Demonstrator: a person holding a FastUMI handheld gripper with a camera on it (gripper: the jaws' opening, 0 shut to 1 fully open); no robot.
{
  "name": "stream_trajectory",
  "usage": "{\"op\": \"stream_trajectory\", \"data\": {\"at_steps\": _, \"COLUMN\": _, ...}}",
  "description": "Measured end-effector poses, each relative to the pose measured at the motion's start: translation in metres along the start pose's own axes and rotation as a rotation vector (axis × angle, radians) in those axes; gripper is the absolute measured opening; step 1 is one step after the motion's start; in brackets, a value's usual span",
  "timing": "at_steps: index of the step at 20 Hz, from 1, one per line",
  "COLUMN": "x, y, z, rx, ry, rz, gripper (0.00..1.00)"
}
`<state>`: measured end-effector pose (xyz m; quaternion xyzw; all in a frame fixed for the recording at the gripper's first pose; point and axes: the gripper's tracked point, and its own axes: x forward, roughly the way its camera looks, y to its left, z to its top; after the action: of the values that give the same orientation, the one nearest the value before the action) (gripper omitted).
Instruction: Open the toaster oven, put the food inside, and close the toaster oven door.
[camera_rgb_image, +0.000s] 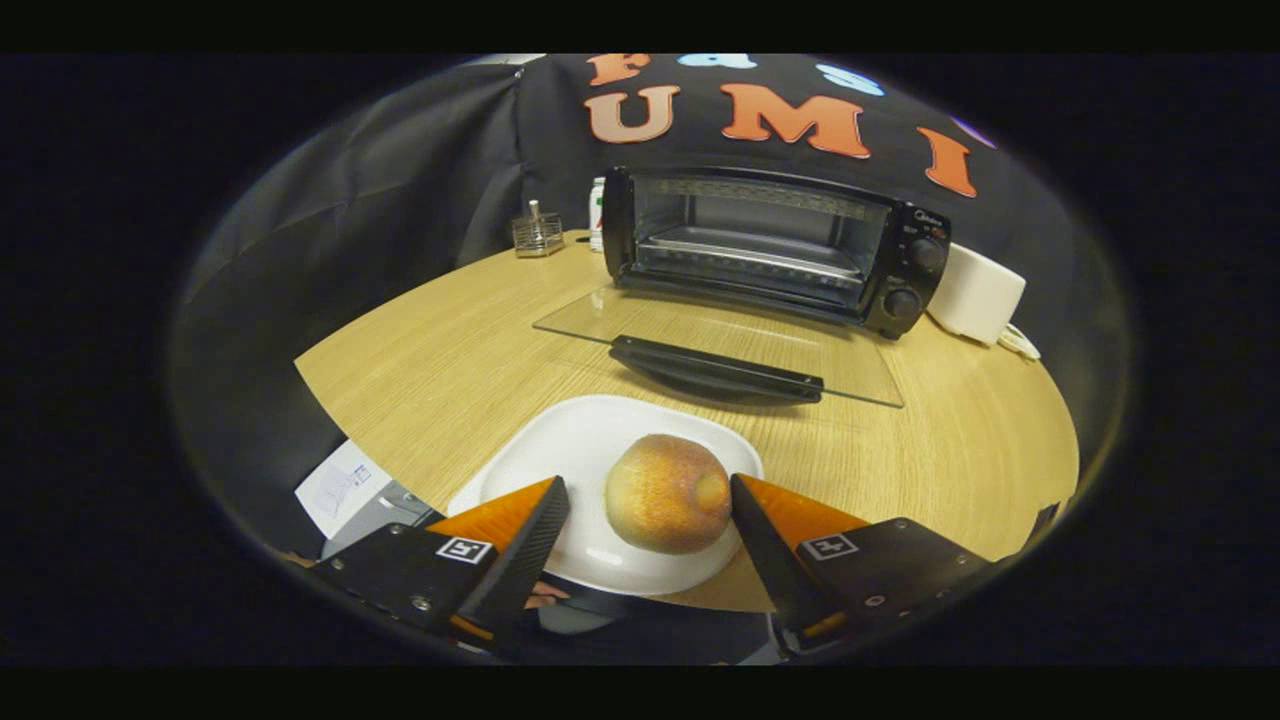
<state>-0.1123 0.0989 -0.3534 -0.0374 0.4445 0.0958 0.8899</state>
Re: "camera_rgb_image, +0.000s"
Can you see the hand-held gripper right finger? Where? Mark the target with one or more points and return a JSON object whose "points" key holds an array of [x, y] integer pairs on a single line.
{"points": [[770, 560]]}

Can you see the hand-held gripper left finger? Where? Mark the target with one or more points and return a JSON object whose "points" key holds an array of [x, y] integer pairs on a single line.
{"points": [[525, 560]]}

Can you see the round brown bread bun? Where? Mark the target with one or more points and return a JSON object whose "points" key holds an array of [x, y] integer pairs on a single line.
{"points": [[665, 495]]}

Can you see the black toaster oven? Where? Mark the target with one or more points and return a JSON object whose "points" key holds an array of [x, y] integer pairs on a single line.
{"points": [[905, 300]]}

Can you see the white toaster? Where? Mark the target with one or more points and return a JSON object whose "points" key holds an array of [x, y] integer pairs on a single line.
{"points": [[975, 295]]}

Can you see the white plate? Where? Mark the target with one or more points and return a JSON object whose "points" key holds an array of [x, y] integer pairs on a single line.
{"points": [[560, 450]]}

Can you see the grey object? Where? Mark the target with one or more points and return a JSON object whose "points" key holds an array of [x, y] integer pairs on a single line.
{"points": [[385, 505]]}

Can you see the white paper sheet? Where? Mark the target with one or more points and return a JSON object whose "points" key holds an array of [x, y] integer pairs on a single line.
{"points": [[335, 490]]}

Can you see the white bottle green label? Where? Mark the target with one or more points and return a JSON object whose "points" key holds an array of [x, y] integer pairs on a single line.
{"points": [[597, 215]]}

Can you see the black backdrop cloth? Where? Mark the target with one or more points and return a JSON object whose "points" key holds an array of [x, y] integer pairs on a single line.
{"points": [[400, 180]]}

